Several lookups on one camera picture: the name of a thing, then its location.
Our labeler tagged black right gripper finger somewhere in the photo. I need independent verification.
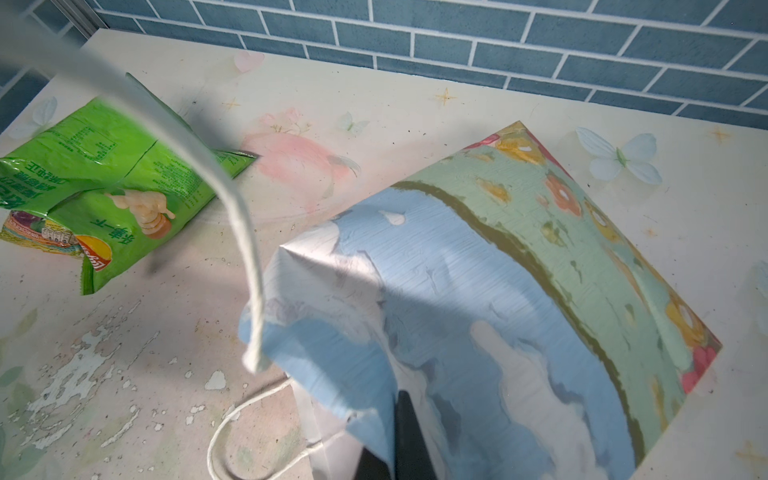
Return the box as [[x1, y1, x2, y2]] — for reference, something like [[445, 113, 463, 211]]
[[394, 390, 437, 480]]

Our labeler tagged aluminium corner post left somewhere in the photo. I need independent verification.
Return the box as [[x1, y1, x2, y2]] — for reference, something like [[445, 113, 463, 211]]
[[51, 0, 109, 39]]

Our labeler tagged floral paper gift bag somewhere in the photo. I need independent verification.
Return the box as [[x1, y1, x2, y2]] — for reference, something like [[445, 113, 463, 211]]
[[262, 122, 721, 479]]

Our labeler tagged orange Fox's fruits candy bag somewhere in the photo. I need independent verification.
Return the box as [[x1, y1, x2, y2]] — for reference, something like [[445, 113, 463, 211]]
[[1, 210, 83, 257]]

